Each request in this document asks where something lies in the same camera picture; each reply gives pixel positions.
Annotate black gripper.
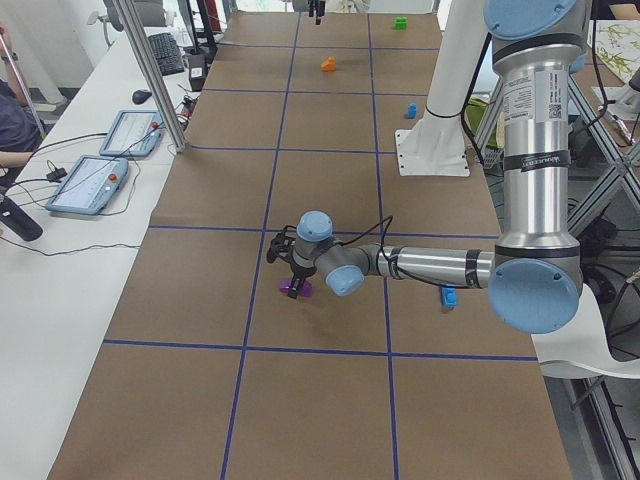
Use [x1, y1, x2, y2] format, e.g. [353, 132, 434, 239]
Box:
[288, 258, 316, 299]

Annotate purple trapezoid block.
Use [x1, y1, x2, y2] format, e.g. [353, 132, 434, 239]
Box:
[279, 279, 313, 297]

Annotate orange trapezoid block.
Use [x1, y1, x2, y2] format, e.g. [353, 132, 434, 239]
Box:
[321, 56, 337, 72]

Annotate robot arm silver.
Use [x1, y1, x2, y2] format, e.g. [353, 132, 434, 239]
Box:
[268, 1, 592, 334]

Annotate green block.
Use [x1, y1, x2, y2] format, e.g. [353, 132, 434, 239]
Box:
[394, 16, 408, 30]

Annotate long blue four-stud block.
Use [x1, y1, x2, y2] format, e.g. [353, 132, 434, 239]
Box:
[440, 285, 458, 309]

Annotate black keyboard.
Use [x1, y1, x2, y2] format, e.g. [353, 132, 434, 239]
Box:
[147, 32, 184, 76]

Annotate black computer mouse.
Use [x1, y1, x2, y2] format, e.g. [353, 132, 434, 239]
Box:
[131, 89, 152, 105]

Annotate far blue teach pendant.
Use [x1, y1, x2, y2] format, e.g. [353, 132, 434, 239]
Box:
[99, 110, 163, 157]

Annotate blue teach pendant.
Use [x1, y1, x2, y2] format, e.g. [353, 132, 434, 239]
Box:
[99, 110, 163, 157]
[45, 155, 129, 215]

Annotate near blue teach pendant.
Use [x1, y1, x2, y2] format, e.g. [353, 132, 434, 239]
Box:
[45, 155, 129, 215]

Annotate black bottle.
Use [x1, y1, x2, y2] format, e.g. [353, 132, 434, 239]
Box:
[1, 197, 43, 241]

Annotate white chair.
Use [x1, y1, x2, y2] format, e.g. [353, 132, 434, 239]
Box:
[531, 285, 639, 379]

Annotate seated person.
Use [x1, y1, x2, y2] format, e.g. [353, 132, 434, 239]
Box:
[1, 24, 43, 168]

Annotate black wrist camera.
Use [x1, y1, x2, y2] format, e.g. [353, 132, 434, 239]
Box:
[266, 225, 296, 264]

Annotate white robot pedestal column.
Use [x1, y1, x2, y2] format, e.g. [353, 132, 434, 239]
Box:
[395, 0, 489, 177]

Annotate aluminium frame post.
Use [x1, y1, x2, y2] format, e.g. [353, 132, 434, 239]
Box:
[113, 0, 187, 153]

